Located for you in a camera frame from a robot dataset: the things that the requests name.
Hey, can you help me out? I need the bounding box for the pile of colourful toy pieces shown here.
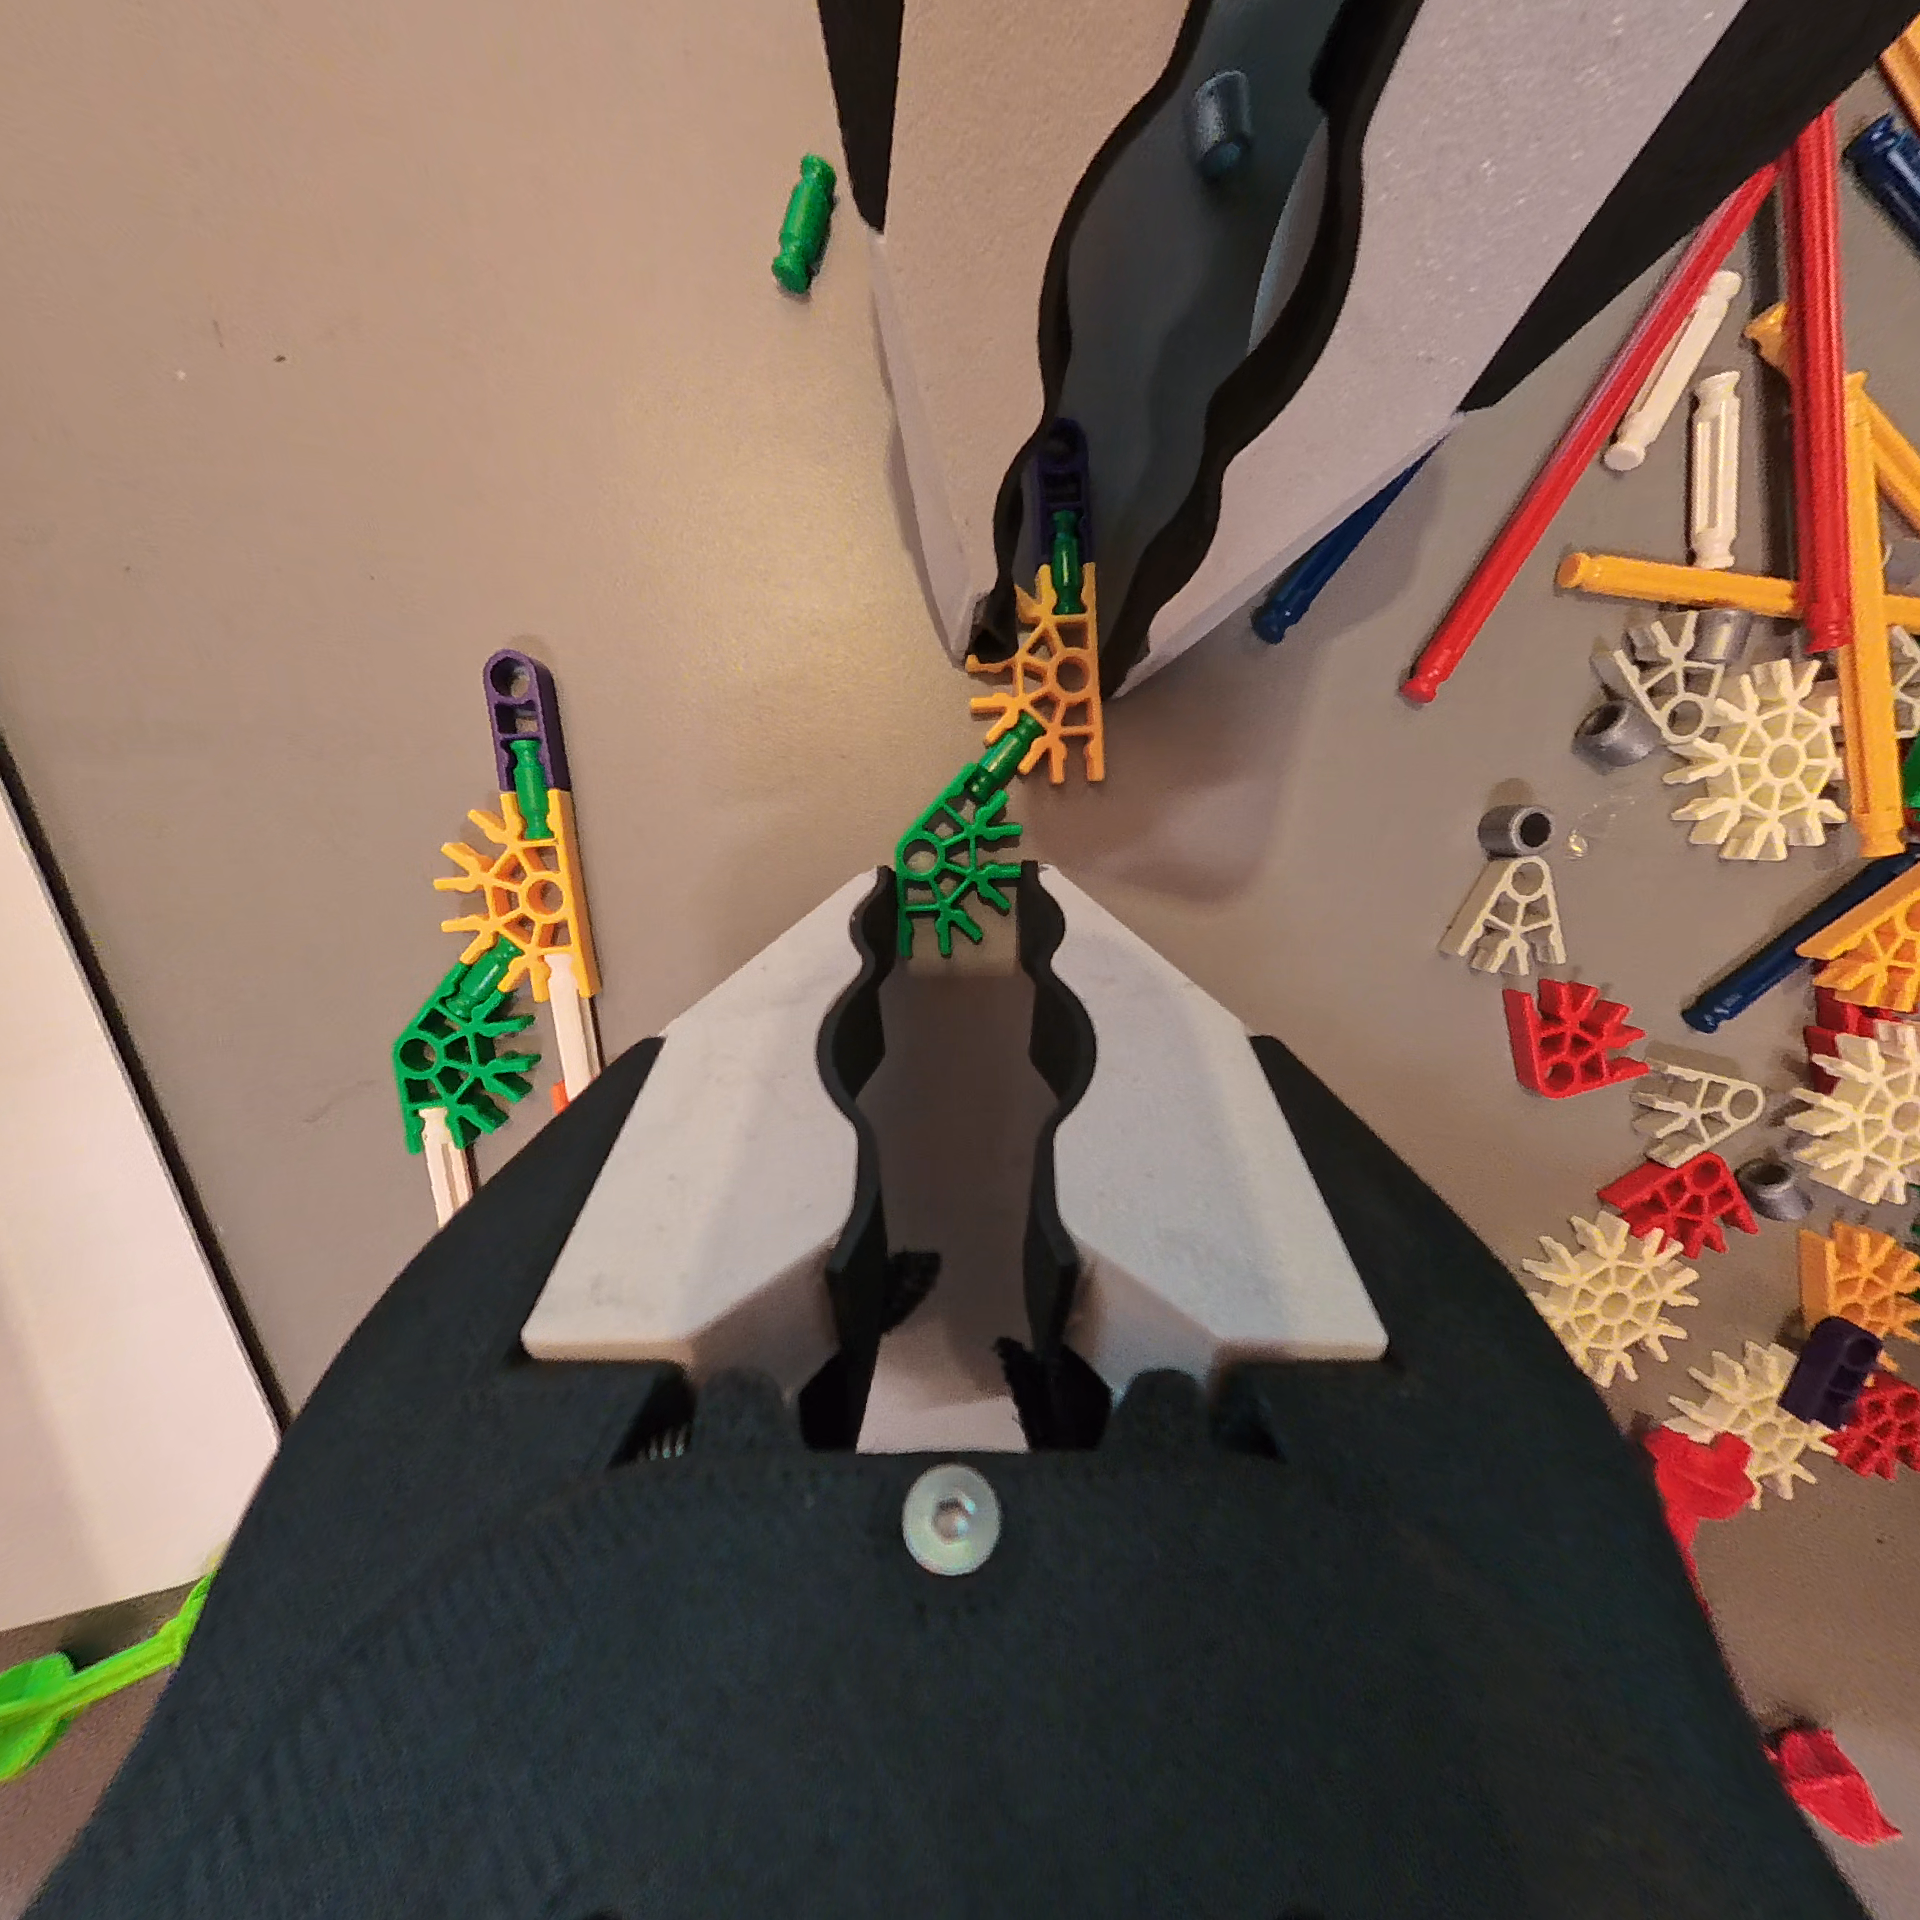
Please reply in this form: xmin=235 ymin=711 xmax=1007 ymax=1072
xmin=1400 ymin=0 xmax=1920 ymax=1509

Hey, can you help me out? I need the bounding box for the purple clip connector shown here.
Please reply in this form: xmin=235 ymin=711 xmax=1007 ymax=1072
xmin=1030 ymin=415 xmax=1095 ymax=578

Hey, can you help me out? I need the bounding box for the dark blue rod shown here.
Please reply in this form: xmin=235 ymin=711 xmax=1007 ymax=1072
xmin=1252 ymin=449 xmax=1433 ymax=647

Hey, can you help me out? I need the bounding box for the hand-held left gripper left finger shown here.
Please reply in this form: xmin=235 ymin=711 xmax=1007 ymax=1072
xmin=520 ymin=865 xmax=944 ymax=1448

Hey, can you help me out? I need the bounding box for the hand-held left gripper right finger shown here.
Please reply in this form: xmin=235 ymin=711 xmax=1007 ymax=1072
xmin=995 ymin=865 xmax=1391 ymax=1445

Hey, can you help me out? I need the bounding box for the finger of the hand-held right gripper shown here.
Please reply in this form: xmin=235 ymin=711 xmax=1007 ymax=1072
xmin=871 ymin=0 xmax=1204 ymax=665
xmin=1102 ymin=0 xmax=1749 ymax=702

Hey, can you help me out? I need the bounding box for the green fan connector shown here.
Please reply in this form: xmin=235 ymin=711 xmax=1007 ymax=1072
xmin=895 ymin=755 xmax=1023 ymax=959

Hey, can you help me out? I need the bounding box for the red double-ended connector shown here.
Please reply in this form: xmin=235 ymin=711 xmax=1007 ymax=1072
xmin=1640 ymin=1424 xmax=1760 ymax=1583
xmin=1761 ymin=1725 xmax=1901 ymax=1848

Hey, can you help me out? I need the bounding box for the assembled multicolour toy model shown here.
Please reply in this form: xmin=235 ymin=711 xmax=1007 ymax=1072
xmin=393 ymin=647 xmax=606 ymax=1229

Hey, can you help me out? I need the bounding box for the bright green plastic piece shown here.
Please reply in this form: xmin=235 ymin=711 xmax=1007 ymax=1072
xmin=0 ymin=1568 xmax=220 ymax=1783

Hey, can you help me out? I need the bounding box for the yellow half-circle connector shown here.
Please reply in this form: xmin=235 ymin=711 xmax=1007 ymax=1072
xmin=964 ymin=561 xmax=1112 ymax=784

